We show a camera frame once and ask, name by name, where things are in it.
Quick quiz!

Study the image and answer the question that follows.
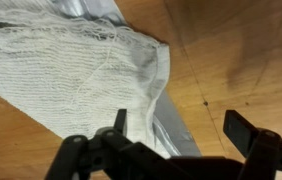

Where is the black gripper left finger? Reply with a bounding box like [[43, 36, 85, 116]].
[[43, 108, 197, 180]]

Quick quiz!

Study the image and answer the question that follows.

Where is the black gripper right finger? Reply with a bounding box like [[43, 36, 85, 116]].
[[222, 109, 282, 180]]

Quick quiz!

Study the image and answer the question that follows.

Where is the white cloth towel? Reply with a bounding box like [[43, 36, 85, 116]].
[[0, 0, 172, 160]]

